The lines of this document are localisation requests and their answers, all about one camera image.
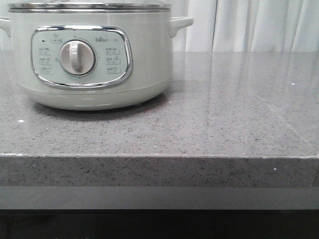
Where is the glass pot lid steel rim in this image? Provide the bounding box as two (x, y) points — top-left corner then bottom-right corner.
(8, 0), (171, 13)

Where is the pale green electric cooking pot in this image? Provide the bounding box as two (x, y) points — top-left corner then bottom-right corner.
(0, 2), (193, 111)

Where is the grey pot control dial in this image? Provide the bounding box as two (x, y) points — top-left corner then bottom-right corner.
(59, 40), (95, 76)

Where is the white curtain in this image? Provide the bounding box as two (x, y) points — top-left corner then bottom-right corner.
(0, 0), (319, 54)

